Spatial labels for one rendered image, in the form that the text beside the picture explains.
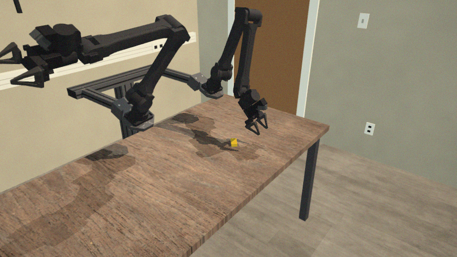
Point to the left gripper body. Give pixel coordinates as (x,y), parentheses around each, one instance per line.
(250,120)

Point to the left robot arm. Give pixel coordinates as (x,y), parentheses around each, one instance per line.
(222,70)

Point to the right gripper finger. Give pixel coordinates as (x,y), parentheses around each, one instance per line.
(12,47)
(38,77)

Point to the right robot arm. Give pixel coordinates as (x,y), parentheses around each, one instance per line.
(63,44)

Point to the yellow block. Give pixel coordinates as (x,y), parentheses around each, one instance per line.
(233,142)

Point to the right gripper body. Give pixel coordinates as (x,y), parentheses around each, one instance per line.
(33,59)

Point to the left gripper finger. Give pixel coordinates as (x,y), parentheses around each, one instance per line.
(256,126)
(260,122)

